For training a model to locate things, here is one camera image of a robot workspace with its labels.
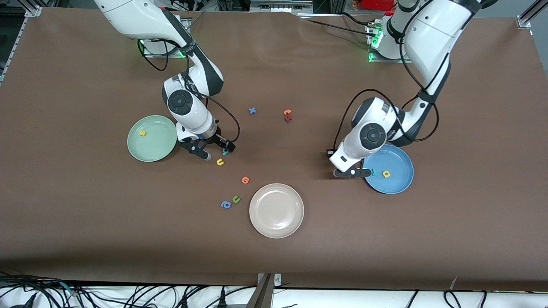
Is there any green plastic plate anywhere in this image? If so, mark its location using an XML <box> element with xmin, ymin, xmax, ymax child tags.
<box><xmin>127</xmin><ymin>115</ymin><xmax>178</xmax><ymax>163</ymax></box>

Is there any blue plastic plate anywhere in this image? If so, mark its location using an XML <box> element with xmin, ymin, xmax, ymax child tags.
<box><xmin>362</xmin><ymin>144</ymin><xmax>414</xmax><ymax>195</ymax></box>

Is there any beige plastic plate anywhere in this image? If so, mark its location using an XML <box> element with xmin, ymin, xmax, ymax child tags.
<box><xmin>249</xmin><ymin>183</ymin><xmax>305</xmax><ymax>239</ymax></box>

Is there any brown table cover sheet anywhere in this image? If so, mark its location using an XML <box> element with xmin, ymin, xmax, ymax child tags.
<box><xmin>0</xmin><ymin>6</ymin><xmax>548</xmax><ymax>291</ymax></box>

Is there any red box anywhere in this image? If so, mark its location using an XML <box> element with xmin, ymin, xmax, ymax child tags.
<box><xmin>359</xmin><ymin>0</ymin><xmax>396</xmax><ymax>11</ymax></box>

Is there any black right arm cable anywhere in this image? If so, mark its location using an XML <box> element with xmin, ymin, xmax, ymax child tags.
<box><xmin>137</xmin><ymin>38</ymin><xmax>241</xmax><ymax>144</ymax></box>

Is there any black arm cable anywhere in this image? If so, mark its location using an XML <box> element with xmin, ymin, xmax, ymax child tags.
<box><xmin>137</xmin><ymin>38</ymin><xmax>241</xmax><ymax>144</ymax></box>
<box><xmin>329</xmin><ymin>0</ymin><xmax>454</xmax><ymax>151</ymax></box>

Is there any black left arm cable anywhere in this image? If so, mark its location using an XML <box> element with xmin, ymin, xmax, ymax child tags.
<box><xmin>329</xmin><ymin>0</ymin><xmax>454</xmax><ymax>151</ymax></box>

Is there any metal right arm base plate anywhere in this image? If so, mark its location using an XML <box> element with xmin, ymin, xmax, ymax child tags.
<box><xmin>141</xmin><ymin>13</ymin><xmax>193</xmax><ymax>59</ymax></box>

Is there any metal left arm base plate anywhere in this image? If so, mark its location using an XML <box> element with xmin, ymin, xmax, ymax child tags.
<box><xmin>365</xmin><ymin>19</ymin><xmax>411</xmax><ymax>64</ymax></box>

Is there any dark grey metal post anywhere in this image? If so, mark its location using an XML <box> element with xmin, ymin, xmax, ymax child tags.
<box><xmin>253</xmin><ymin>273</ymin><xmax>275</xmax><ymax>308</ymax></box>

